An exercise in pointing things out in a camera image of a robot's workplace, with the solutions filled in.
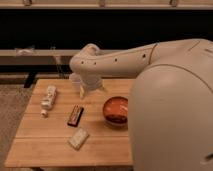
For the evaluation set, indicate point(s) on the translucent white ceramic cup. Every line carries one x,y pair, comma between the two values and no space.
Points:
75,80

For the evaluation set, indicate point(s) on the dark brown snack bar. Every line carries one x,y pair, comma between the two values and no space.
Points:
75,116

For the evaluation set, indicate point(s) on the pale wrapped snack packet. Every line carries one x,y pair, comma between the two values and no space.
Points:
78,138

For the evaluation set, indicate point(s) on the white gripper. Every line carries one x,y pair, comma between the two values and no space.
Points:
91,83

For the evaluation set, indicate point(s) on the wooden table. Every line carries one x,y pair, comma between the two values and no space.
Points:
43,142

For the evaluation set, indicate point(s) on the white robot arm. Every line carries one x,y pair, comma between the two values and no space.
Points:
170,105

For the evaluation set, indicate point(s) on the white squeeze tube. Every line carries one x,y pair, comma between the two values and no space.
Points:
48,100

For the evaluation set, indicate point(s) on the orange ceramic bowl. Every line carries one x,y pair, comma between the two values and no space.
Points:
115,111

